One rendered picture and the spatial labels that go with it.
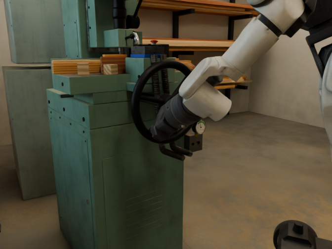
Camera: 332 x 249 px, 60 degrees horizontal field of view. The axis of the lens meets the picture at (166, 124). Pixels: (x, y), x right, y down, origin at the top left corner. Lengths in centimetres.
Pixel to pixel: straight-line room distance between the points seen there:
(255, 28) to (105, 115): 63
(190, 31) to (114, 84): 326
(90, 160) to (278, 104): 394
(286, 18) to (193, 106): 27
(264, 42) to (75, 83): 63
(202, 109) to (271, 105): 417
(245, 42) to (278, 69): 409
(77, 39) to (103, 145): 54
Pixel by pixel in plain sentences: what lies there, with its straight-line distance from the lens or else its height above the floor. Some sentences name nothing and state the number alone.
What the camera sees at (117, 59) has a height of 95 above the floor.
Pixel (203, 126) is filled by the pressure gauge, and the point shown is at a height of 66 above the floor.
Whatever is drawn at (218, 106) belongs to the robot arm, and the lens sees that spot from 69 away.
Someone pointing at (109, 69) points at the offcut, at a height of 92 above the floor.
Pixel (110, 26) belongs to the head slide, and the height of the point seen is 109.
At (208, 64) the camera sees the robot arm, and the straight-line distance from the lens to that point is 66.
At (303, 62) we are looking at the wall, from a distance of 450.
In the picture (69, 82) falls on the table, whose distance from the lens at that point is 102.
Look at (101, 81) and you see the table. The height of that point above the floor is 88.
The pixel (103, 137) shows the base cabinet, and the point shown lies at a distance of 109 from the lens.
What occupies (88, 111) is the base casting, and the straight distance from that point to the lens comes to 105.
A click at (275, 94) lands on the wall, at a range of 478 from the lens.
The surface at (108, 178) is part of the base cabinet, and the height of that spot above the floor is 51.
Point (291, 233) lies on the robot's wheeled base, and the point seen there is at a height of 21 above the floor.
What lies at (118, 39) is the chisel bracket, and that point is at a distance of 121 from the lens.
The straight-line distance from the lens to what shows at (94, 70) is 121.
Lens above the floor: 98
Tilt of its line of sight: 14 degrees down
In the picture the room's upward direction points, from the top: straight up
